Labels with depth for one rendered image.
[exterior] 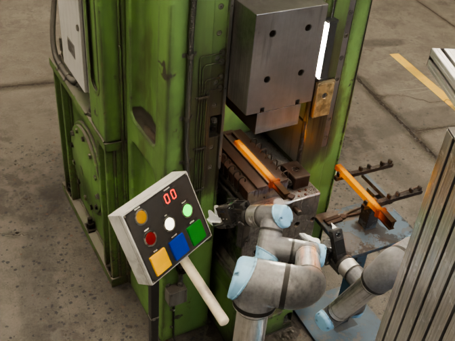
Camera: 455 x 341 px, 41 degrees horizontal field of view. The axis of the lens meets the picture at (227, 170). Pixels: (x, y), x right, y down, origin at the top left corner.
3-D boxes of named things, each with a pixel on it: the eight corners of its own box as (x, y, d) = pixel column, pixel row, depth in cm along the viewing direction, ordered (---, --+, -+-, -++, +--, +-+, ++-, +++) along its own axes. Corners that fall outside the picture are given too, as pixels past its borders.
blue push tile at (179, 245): (190, 249, 226) (183, 232, 224) (177, 261, 221) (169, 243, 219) (186, 249, 227) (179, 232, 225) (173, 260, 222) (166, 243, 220)
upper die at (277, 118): (297, 124, 246) (300, 103, 240) (254, 134, 238) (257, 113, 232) (246, 76, 275) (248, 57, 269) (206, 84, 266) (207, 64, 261)
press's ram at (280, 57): (329, 97, 246) (348, 1, 222) (246, 116, 230) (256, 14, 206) (273, 52, 275) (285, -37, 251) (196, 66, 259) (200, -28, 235)
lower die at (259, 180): (286, 193, 267) (288, 177, 262) (246, 204, 259) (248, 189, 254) (239, 142, 296) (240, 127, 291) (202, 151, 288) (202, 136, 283)
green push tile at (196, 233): (207, 236, 233) (200, 219, 230) (194, 246, 228) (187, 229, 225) (204, 236, 234) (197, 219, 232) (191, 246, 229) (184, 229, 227)
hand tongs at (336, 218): (416, 187, 314) (417, 185, 313) (422, 191, 311) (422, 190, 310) (323, 220, 287) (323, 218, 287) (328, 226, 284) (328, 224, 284)
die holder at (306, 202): (306, 264, 296) (321, 192, 269) (237, 289, 280) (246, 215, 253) (248, 196, 334) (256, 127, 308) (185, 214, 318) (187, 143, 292)
